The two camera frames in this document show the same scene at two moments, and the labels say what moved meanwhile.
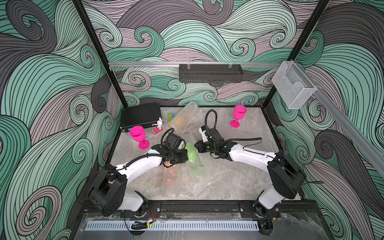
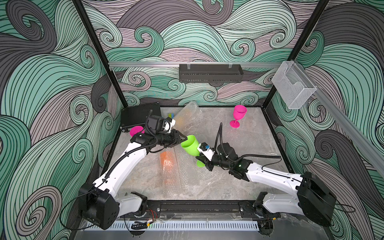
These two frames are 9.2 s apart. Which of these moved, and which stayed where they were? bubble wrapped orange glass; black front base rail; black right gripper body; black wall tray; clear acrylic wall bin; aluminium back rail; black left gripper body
Moved: black left gripper body; black right gripper body
Stayed: black wall tray; aluminium back rail; black front base rail; bubble wrapped orange glass; clear acrylic wall bin
